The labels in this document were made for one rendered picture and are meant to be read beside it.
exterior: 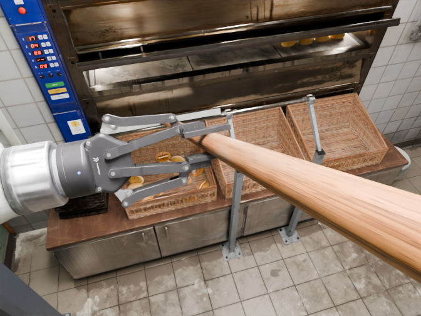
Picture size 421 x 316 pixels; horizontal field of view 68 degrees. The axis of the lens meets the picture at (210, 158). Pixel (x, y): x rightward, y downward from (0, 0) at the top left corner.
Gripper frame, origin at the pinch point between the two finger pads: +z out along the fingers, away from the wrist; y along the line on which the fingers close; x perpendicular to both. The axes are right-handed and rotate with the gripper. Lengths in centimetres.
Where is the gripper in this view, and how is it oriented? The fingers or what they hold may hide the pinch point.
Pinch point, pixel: (208, 142)
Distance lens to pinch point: 46.3
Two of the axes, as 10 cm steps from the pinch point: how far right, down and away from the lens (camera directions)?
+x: 2.3, 1.5, -9.6
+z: 9.6, -2.0, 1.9
